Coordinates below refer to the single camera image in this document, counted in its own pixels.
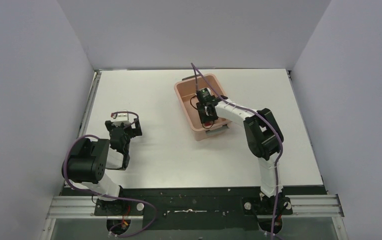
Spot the red handled screwdriver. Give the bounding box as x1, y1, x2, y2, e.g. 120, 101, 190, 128
202, 121, 215, 129

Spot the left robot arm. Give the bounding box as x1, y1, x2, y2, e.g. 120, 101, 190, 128
61, 117, 143, 215

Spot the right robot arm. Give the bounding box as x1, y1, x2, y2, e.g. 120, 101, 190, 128
196, 88, 284, 198

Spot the pink plastic bin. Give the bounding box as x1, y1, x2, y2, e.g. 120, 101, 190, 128
174, 74, 231, 141

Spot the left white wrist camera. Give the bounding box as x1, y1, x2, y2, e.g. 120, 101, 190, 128
111, 112, 130, 127

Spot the aluminium left side rail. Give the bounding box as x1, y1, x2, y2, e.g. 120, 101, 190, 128
77, 70, 102, 137

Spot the aluminium rail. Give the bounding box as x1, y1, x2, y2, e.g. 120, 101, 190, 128
40, 194, 349, 240
77, 70, 102, 137

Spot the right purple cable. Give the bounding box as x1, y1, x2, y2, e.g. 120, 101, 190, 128
190, 62, 285, 240

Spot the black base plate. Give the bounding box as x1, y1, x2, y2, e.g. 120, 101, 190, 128
50, 186, 327, 236

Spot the aluminium front rail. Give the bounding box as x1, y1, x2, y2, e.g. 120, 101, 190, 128
40, 194, 349, 240

